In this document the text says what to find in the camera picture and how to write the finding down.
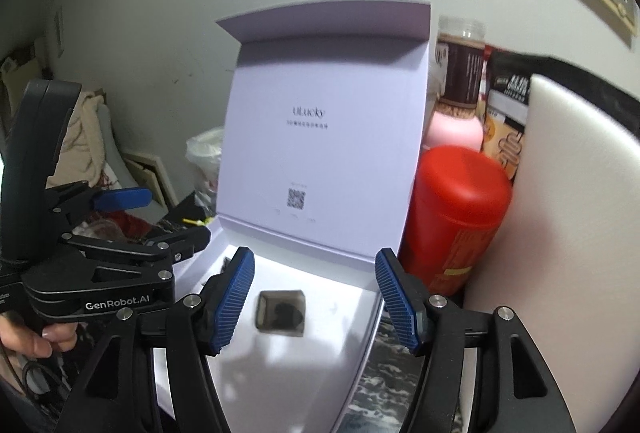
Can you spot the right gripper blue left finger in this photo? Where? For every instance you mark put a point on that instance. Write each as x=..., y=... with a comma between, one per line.
x=221, y=308

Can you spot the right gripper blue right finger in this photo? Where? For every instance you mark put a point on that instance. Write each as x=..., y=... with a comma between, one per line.
x=403, y=297

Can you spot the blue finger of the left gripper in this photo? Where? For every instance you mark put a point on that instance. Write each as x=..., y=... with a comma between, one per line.
x=176, y=247
x=121, y=200

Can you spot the person's left hand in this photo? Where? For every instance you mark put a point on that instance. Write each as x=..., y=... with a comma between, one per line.
x=59, y=337

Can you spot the red plaid scarf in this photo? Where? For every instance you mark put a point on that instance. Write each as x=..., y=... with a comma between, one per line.
x=115, y=226

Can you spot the beige fleece blanket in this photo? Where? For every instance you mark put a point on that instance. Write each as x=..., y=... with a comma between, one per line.
x=82, y=155

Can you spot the plastic cup in bag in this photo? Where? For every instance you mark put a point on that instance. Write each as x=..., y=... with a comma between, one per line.
x=203, y=153

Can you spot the red plastic canister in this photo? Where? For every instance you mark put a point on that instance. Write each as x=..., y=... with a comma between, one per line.
x=459, y=200

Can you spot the white foam board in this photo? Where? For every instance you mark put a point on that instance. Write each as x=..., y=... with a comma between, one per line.
x=566, y=257

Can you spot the pink bottle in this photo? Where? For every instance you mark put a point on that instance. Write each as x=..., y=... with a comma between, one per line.
x=454, y=126

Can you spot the white lavender gift box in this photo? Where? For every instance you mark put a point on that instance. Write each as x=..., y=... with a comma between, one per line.
x=322, y=136

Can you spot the brown-label clear jar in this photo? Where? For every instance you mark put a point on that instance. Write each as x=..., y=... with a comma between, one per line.
x=459, y=55

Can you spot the black snack pouch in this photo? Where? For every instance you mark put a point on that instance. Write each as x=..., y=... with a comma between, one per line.
x=508, y=84

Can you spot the leaning wooden picture frame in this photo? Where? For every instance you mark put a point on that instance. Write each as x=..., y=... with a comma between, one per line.
x=149, y=171

